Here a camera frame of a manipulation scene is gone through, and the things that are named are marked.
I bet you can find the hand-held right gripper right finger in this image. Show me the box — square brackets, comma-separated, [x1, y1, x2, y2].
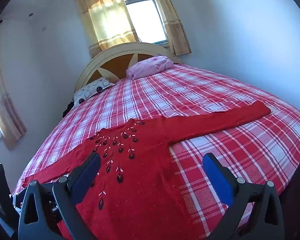
[202, 152, 285, 240]

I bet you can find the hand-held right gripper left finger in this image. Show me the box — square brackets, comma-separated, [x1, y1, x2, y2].
[18, 152, 102, 240]

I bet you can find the red embroidered knit sweater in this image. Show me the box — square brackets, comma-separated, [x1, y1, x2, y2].
[22, 102, 271, 240]

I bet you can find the black framed object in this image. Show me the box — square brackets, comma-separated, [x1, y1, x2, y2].
[0, 163, 18, 240]

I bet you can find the white patterned pillow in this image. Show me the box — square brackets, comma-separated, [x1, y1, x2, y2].
[73, 77, 115, 108]

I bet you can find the red plaid bed sheet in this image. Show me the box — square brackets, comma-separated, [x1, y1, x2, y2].
[11, 64, 300, 240]

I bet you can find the side window yellow curtain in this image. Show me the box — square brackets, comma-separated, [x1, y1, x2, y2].
[0, 22, 27, 150]

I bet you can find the cream wooden headboard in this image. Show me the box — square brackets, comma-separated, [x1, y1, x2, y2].
[74, 42, 184, 92]

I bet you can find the pink pillow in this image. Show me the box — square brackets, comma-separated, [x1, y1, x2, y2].
[126, 56, 174, 79]

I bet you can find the narrow yellow curtain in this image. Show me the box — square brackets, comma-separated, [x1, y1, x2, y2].
[147, 0, 192, 56]

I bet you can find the wide yellow curtain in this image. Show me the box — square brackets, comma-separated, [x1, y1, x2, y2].
[74, 0, 139, 58]

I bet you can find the window behind headboard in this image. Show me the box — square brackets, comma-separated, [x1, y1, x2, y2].
[117, 0, 169, 47]

